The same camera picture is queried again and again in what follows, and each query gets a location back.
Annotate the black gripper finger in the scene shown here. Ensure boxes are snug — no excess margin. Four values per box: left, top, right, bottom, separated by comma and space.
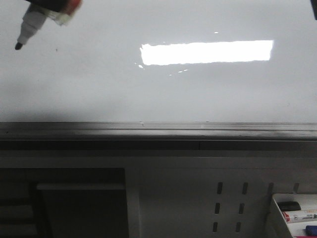
310, 0, 317, 20

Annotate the white taped whiteboard marker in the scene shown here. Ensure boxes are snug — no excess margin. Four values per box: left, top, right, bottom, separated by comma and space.
15, 0, 82, 50

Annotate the black eraser in tray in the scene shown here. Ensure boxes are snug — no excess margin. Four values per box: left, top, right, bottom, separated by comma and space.
277, 201, 301, 212

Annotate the red capped marker in tray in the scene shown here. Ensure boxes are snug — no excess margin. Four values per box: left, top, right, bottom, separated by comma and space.
282, 209, 317, 224

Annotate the white marker tray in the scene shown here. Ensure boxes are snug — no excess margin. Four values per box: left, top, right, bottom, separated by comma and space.
264, 193, 317, 238

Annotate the blue capped marker in tray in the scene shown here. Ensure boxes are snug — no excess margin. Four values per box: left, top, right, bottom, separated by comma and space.
305, 225, 317, 237

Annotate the dark shelf unit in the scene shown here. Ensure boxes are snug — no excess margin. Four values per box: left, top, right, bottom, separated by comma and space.
0, 168, 129, 238

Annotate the white whiteboard with frame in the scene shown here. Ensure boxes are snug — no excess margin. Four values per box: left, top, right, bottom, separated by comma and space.
0, 0, 317, 150

